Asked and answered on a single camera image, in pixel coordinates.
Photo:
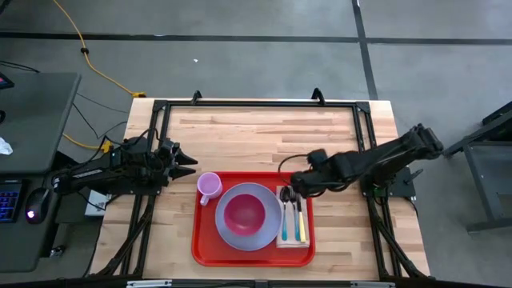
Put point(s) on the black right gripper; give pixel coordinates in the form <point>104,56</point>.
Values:
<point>316,182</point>

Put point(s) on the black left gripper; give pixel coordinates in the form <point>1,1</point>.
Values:
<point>168,160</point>

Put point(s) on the pink ribbed mug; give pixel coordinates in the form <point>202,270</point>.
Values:
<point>209,185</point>

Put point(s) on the beige napkin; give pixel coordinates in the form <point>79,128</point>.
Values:
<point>290,218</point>

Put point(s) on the pink bowl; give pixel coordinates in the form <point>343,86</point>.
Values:
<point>244,214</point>

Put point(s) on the lavender round plate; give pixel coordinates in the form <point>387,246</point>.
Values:
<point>248,242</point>

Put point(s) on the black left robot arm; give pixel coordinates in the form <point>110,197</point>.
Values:
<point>100,174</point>

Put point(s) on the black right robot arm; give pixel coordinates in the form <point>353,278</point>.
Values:
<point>400,152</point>

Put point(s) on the red plastic tray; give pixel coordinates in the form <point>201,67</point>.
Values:
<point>208,240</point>

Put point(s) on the white small box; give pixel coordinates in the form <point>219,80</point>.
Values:
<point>95,206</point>

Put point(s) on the black computer mouse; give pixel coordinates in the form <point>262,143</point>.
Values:
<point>38,204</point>

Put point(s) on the black desk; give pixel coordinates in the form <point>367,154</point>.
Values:
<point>40,120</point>

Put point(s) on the black metal stand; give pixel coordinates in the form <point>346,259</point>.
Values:
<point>472,138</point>

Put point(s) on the backlit black keyboard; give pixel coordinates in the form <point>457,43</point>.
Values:
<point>8,202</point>

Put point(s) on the white crumpled tissue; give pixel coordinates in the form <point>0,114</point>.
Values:
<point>5,147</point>

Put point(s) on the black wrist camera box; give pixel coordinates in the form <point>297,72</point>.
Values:
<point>318,157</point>

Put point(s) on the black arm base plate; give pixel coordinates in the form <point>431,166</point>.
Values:
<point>396,190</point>
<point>132,191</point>

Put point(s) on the black aluminium table frame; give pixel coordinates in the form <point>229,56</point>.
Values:
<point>260,103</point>

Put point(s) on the silver metal bracket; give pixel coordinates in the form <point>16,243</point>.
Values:
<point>372,285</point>
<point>148,284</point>

